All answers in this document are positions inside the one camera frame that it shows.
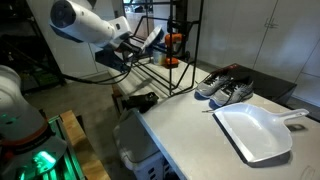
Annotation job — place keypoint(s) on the blue brush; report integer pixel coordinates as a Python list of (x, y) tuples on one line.
[(155, 36)]

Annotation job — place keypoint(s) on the white folding table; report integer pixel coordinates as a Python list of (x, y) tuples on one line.
[(196, 145)]

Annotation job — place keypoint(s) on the grey sneaker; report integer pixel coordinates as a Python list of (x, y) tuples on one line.
[(211, 84), (234, 91)]

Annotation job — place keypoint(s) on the black metal rack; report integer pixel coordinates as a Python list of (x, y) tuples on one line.
[(173, 26)]

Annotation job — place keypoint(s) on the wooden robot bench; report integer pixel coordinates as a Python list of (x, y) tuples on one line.
[(90, 164)]

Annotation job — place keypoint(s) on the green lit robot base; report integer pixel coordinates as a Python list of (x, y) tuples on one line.
[(32, 148)]

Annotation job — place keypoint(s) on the right grey sneaker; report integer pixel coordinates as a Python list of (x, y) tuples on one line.
[(234, 91)]

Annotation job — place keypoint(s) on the black floor mat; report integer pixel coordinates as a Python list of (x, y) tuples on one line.
[(267, 86)]

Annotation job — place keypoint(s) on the white dustpan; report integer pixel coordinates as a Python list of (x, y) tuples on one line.
[(258, 133)]

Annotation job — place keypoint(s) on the white plastic container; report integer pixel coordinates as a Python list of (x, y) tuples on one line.
[(159, 56)]

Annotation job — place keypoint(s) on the white laundry basket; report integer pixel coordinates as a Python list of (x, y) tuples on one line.
[(138, 152)]

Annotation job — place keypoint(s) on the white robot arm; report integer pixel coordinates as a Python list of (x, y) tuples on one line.
[(76, 23)]

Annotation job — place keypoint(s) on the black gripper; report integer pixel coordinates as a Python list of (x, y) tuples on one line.
[(117, 58)]

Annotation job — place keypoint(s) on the orange power drill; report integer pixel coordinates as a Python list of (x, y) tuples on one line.
[(170, 41)]

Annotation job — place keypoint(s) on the left grey sneaker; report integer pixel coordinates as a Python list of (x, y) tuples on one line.
[(211, 84)]

